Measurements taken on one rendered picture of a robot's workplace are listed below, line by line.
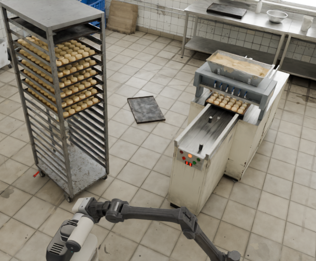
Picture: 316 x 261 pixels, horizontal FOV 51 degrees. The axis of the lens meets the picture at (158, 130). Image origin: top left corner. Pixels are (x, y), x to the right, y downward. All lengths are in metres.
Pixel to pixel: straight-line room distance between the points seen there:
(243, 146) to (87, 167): 1.64
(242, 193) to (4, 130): 2.96
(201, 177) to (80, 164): 1.37
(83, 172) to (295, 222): 2.21
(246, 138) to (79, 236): 2.21
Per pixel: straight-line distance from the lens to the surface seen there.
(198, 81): 3.26
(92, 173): 3.51
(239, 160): 3.56
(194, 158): 2.77
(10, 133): 4.44
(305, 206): 3.89
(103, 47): 2.69
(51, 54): 2.42
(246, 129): 3.31
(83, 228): 1.57
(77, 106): 2.85
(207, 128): 3.06
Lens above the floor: 2.66
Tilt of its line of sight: 38 degrees down
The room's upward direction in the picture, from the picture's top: 5 degrees clockwise
